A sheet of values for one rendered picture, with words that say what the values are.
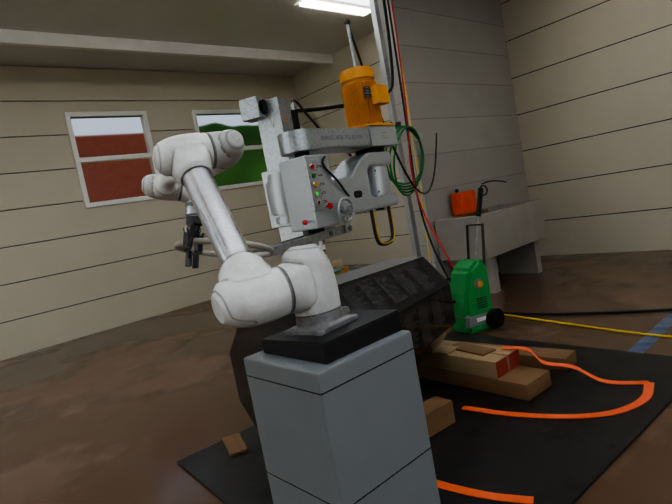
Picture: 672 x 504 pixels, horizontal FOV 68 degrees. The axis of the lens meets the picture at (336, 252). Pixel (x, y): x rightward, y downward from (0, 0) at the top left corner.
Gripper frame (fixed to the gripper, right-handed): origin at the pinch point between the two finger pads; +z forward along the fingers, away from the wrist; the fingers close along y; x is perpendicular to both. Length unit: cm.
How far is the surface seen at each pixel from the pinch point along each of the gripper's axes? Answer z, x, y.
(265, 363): 44, -63, -47
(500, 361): 45, -128, 116
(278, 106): -127, 9, 101
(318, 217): -35, -35, 67
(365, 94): -124, -54, 98
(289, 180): -57, -18, 63
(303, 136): -79, -31, 53
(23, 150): -237, 504, 292
